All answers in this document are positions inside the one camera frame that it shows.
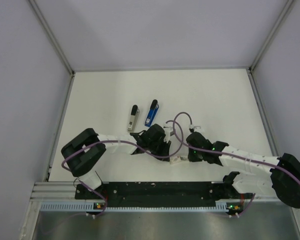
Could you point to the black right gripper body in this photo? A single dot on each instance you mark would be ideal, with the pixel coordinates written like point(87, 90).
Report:
point(195, 155)

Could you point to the white red staple box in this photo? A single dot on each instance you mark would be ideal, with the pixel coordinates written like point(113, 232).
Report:
point(175, 160)

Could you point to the blue black stapler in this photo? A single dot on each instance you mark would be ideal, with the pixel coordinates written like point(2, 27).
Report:
point(154, 107)

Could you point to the grey black stapler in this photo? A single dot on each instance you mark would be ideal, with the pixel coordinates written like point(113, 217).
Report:
point(133, 118)

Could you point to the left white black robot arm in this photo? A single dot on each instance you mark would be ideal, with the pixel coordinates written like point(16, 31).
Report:
point(83, 152)

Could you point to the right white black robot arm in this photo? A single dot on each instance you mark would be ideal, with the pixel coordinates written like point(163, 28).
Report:
point(270, 176)

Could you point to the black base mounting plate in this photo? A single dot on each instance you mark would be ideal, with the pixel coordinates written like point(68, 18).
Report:
point(165, 194)

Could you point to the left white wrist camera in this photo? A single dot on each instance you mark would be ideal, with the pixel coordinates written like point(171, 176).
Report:
point(168, 130)

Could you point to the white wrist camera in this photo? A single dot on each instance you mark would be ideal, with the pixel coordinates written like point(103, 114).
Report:
point(196, 128)
point(168, 130)

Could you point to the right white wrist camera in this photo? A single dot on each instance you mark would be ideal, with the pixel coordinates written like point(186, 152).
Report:
point(196, 128)

